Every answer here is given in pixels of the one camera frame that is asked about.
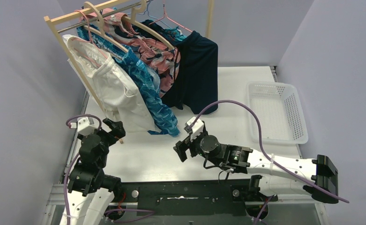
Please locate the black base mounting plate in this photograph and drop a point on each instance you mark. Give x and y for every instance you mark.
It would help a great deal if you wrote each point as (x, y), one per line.
(198, 198)

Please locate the wooden clothes rack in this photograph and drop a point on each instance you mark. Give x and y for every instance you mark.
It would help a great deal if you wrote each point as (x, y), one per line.
(94, 23)

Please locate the white shorts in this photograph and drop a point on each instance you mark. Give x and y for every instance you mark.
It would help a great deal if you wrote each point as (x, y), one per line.
(117, 92)

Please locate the wooden hanger front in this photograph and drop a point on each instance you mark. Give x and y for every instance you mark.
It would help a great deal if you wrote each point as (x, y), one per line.
(100, 31)

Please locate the white plastic basket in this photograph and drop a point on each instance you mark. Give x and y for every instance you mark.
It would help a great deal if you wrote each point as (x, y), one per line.
(278, 108)

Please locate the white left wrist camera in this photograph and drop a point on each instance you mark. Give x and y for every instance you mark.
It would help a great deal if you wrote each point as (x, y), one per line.
(84, 125)

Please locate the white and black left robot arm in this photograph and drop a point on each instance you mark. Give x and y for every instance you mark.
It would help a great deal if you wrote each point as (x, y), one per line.
(87, 190)

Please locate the blue shark print shorts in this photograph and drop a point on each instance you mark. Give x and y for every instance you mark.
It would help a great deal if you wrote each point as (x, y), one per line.
(146, 80)

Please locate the navy blue shorts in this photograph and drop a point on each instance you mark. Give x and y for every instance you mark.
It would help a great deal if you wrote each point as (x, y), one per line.
(197, 83)

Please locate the pink floral shorts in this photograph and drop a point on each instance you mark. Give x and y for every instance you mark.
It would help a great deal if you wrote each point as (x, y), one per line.
(155, 54)

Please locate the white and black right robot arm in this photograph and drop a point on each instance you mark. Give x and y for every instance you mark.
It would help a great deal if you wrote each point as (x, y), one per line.
(272, 175)

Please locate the wooden hanger rear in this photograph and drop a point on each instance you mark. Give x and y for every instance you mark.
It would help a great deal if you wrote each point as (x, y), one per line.
(132, 20)

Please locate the wooden hanger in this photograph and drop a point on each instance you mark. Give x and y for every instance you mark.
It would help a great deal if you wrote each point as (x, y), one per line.
(100, 31)
(132, 20)

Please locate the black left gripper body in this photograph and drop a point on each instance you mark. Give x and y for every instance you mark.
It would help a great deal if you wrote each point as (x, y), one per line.
(113, 129)

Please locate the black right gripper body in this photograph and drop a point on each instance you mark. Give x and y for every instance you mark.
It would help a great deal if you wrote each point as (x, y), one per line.
(194, 145)

